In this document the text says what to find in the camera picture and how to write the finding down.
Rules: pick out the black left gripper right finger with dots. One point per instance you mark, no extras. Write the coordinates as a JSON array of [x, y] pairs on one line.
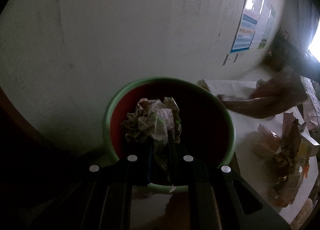
[[221, 199]]

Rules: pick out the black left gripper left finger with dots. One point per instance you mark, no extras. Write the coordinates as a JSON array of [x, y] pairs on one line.
[[115, 184]]

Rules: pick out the orange plastic wrapper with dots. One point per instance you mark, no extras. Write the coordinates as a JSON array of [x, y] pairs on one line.
[[286, 156]]

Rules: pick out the paper wrapper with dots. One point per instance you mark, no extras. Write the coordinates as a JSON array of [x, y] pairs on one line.
[[154, 120]]

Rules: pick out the green red trash bin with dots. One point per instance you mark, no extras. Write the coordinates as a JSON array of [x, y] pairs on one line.
[[208, 133]]

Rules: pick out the white cloth mat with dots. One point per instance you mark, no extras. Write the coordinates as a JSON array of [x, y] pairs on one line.
[[254, 168]]

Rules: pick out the bright window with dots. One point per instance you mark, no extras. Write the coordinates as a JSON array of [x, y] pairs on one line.
[[314, 47]]

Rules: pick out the blue wall poster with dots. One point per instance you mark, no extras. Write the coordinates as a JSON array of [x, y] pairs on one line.
[[247, 26]]

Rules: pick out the small green wall poster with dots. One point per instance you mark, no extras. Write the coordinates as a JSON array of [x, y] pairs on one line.
[[268, 28]]

